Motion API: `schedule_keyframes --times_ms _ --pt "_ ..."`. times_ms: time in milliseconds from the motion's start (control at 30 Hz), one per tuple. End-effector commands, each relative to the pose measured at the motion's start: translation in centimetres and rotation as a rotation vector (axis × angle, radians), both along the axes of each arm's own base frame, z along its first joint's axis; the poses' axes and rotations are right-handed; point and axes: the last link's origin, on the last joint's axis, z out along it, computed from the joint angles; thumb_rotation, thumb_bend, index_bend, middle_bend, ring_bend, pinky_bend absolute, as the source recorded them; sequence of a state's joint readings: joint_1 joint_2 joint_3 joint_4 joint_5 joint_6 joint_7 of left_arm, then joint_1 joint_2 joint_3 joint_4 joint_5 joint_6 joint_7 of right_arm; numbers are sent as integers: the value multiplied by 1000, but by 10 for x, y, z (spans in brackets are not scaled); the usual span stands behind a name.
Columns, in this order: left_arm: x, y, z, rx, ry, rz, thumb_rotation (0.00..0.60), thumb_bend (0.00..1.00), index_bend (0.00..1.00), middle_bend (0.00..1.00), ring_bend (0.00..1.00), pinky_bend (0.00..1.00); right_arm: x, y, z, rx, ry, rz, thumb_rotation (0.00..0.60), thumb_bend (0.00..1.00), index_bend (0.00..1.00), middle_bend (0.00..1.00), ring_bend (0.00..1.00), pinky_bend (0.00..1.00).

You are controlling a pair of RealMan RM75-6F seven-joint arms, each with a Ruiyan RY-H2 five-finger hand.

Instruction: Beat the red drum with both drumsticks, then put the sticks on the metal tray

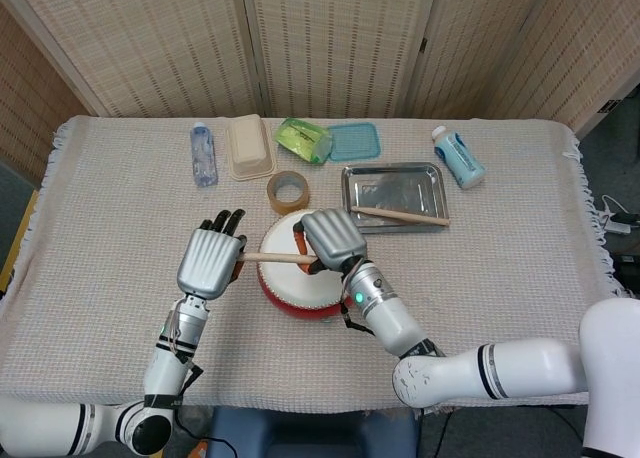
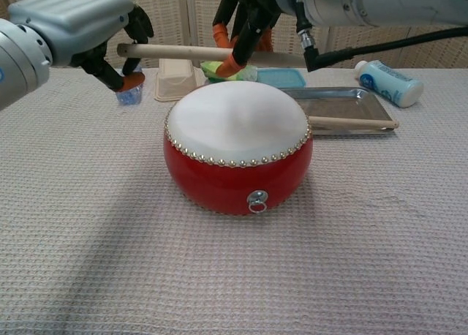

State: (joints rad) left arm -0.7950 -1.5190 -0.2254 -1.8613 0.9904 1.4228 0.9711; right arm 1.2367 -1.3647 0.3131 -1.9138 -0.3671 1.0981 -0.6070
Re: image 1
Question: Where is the beige takeaway box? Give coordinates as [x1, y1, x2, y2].
[226, 113, 278, 182]

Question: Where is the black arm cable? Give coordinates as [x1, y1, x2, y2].
[174, 362, 236, 452]
[339, 300, 451, 458]

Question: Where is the brown packing tape roll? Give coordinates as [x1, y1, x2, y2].
[266, 170, 311, 215]

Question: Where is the white power strip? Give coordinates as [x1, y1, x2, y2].
[599, 194, 640, 235]

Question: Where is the white and blue bottle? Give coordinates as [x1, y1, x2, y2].
[431, 125, 487, 191]

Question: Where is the black box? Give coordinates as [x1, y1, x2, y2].
[617, 251, 640, 297]

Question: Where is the teal plastic container lid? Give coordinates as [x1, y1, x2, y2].
[327, 122, 381, 163]

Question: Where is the beige woven tablecloth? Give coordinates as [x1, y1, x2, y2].
[0, 113, 626, 409]

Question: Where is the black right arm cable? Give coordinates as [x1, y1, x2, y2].
[339, 300, 451, 458]

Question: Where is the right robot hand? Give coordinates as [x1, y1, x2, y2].
[291, 207, 369, 275]

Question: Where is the stainless steel tray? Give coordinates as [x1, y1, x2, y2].
[340, 161, 450, 234]

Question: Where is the red drum with white skin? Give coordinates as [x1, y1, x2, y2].
[257, 210, 369, 324]

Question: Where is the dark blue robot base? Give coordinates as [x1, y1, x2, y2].
[207, 405, 422, 458]

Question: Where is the clear plastic water bottle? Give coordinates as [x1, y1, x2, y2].
[188, 122, 220, 188]

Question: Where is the wooden drumstick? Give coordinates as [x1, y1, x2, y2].
[349, 205, 451, 228]
[241, 252, 319, 265]

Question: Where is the green wet wipes pack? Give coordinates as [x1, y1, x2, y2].
[274, 117, 334, 165]

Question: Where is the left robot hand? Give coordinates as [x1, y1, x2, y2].
[175, 208, 249, 299]

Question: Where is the woven folding screen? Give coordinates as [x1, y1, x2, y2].
[0, 0, 640, 184]

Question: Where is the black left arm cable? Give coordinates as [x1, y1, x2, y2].
[174, 362, 236, 452]

